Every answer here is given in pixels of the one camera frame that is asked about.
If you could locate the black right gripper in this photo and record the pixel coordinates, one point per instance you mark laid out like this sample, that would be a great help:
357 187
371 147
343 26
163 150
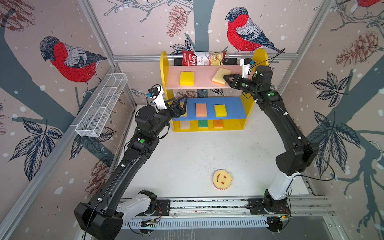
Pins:
236 82

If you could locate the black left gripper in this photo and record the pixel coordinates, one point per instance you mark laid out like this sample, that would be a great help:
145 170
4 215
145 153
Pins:
179 111

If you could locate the cream beige sponge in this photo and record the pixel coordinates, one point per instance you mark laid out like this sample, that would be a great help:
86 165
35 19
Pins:
219 76

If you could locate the pale pink sponge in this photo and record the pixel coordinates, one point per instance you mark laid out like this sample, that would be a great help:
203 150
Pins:
185 125

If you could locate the salmon pink sponge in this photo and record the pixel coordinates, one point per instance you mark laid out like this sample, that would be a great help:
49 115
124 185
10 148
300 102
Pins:
201 110

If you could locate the green scouring sponge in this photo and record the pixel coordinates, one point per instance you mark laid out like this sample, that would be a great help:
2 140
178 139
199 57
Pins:
203 124

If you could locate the small bright yellow sponge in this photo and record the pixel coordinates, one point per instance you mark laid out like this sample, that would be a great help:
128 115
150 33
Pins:
220 111

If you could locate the orange scouring sponge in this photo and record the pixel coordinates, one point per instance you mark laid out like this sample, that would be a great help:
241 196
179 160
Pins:
218 124

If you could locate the yellow rectangular sponge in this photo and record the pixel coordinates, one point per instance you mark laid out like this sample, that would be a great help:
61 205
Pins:
186 112

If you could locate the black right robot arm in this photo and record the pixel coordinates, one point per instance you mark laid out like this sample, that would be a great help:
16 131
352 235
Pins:
300 152

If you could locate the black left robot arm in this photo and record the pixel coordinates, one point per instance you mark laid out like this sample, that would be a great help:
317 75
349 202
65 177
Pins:
104 215

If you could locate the yellow wooden shelf unit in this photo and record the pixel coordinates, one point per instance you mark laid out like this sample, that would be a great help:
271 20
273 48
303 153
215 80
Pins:
239 107

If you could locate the red chips bag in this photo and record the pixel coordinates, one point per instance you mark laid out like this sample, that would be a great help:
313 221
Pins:
192 58

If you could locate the smiley face sponge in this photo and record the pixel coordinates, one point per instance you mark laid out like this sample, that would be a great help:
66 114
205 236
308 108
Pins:
222 179

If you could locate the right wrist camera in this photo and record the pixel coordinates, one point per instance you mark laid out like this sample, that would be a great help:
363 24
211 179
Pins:
246 65

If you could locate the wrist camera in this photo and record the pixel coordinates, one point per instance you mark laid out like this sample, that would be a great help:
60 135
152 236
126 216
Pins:
246 65
155 96

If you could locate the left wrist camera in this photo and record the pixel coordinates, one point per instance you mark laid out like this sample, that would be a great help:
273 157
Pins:
155 96

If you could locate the white wire mesh basket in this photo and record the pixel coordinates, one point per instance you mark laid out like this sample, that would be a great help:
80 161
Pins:
97 115

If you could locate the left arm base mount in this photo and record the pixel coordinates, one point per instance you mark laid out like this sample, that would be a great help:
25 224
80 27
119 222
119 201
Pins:
155 207

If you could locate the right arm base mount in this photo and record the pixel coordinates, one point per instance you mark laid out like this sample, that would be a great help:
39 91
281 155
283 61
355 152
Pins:
268 206

